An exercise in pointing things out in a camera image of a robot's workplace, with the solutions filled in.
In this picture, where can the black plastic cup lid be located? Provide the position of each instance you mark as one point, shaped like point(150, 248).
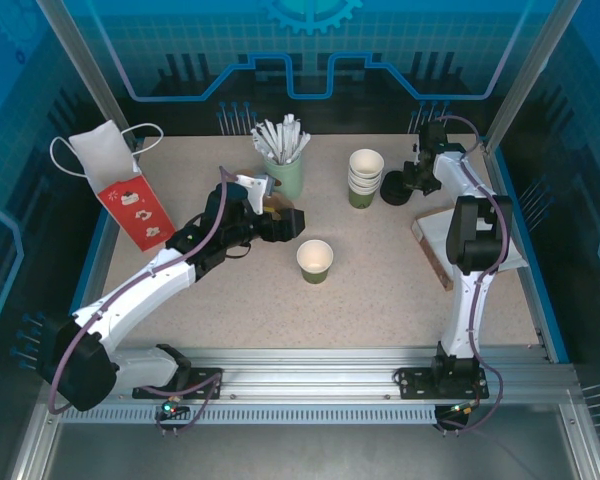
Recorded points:
point(393, 197)
point(394, 200)
point(395, 203)
point(392, 181)
point(392, 194)

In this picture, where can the white paper straw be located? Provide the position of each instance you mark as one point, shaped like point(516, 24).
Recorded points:
point(281, 145)
point(288, 137)
point(295, 140)
point(302, 145)
point(273, 142)

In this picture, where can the white red printed paper bag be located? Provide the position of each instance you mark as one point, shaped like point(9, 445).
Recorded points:
point(130, 210)

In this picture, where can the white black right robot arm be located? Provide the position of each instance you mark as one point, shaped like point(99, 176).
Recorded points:
point(467, 310)

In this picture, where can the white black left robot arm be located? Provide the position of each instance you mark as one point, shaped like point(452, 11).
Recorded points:
point(145, 280)

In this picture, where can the pale green straw holder mug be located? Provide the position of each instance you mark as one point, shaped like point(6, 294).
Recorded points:
point(287, 180)

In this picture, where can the white printed plastic bag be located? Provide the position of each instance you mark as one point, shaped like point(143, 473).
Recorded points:
point(261, 144)

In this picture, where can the blue table edge trim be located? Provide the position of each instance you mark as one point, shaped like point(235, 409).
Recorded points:
point(545, 310)
point(92, 265)

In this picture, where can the small LED circuit board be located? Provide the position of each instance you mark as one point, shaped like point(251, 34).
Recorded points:
point(460, 410)
point(172, 407)

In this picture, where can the aluminium frame post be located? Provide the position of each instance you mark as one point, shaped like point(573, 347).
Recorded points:
point(87, 65)
point(530, 65)

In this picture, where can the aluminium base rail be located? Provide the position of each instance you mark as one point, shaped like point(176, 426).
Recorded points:
point(305, 370)

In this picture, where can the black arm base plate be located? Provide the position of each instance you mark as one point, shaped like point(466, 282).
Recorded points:
point(205, 380)
point(415, 382)

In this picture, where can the aluminium frame side rail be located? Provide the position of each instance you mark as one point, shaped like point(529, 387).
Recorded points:
point(35, 440)
point(580, 440)

